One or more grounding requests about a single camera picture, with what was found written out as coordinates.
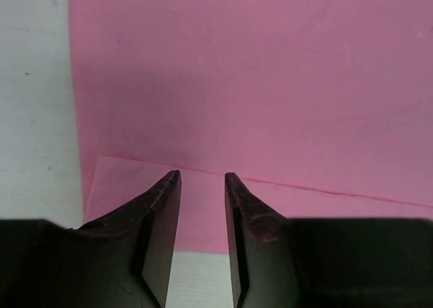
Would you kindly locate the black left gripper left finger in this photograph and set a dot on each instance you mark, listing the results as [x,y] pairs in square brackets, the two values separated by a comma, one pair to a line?
[124,258]

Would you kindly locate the pink t shirt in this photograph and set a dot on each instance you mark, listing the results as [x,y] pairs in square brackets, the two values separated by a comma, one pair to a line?
[322,107]

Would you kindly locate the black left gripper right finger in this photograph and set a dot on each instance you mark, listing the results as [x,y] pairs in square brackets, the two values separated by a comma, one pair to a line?
[261,264]

